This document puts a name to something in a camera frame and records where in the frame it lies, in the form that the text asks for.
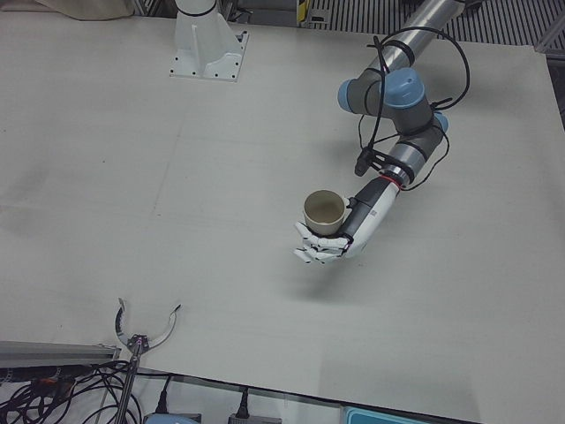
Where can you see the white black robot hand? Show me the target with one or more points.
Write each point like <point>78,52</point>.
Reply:
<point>375,212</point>

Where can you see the beige paper cup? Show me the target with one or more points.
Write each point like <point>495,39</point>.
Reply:
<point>324,221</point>

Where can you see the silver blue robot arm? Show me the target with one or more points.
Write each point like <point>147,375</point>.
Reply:
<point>404,90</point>

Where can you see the light blue plastic case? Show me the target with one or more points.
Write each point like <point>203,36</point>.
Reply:
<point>388,416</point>

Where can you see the grey power supply box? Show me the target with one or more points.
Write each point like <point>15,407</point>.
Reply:
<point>253,419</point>
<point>172,418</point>

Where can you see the metal claw grabber tool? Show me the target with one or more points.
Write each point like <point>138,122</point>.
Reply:
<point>137,341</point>

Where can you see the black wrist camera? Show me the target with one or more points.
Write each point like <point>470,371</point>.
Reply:
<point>363,164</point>

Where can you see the yellow black striped post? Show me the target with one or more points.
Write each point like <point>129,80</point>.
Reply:
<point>303,11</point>

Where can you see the white column base mount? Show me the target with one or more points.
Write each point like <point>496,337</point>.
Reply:
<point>203,44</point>

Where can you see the aluminium frame profile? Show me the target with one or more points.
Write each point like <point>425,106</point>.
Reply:
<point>551,42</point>

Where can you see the aluminium rail profile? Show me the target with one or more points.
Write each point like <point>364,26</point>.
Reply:
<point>53,351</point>

